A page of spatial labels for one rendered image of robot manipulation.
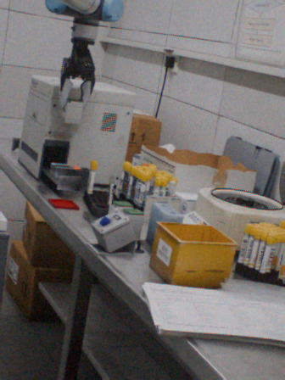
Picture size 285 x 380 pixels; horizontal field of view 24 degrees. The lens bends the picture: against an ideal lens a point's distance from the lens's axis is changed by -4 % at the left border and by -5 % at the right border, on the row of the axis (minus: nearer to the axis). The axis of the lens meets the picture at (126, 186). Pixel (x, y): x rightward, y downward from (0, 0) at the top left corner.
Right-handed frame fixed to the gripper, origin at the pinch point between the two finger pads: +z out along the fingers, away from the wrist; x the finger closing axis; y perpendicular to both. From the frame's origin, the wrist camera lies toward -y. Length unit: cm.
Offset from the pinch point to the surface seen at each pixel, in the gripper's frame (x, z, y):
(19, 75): -14, 3, 141
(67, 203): 2.1, 24.5, -15.8
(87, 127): -8.8, 7.1, 9.4
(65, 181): 0.9, 20.3, -7.9
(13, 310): -18, 112, 107
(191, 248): -5, 16, -75
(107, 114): -14.3, 2.6, 9.5
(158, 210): -8, 15, -50
